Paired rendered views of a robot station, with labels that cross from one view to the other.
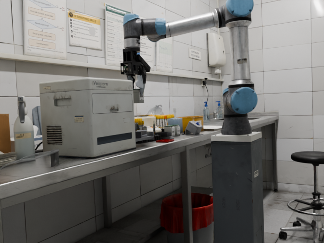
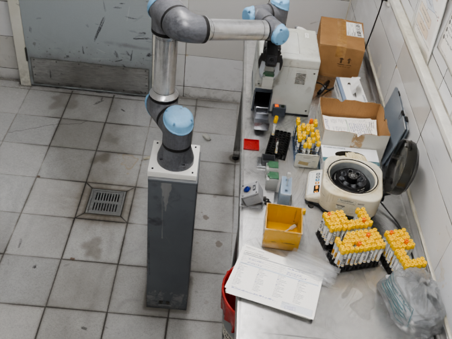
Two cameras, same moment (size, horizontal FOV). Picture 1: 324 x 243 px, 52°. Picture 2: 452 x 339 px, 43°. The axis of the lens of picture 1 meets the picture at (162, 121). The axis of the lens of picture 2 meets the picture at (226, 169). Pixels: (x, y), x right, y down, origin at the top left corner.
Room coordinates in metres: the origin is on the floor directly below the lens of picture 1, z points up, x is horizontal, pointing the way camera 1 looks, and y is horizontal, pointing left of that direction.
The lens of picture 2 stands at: (3.27, -1.18, 2.46)
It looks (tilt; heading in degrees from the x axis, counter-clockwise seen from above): 41 degrees down; 146
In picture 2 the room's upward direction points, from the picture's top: 7 degrees clockwise
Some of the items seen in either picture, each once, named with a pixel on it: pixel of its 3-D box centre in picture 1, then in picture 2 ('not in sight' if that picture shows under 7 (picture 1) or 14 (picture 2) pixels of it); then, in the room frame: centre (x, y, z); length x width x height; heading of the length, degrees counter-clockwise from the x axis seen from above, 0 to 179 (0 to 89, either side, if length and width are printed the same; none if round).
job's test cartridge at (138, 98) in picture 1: (137, 96); (267, 80); (1.55, 0.11, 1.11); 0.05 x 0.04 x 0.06; 58
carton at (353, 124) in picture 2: not in sight; (350, 128); (1.82, 0.40, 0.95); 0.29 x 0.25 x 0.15; 59
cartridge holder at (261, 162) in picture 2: (164, 135); (268, 161); (1.82, -0.01, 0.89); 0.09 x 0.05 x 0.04; 59
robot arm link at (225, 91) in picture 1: (235, 100); (177, 126); (1.66, -0.37, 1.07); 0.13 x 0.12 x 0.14; 0
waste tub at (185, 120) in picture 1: (190, 124); (282, 227); (2.18, -0.18, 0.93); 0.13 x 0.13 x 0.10; 55
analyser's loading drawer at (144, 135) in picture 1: (136, 136); (261, 111); (1.53, 0.12, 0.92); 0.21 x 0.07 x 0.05; 149
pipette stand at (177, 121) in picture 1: (175, 126); (284, 194); (2.04, -0.08, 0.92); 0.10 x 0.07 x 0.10; 144
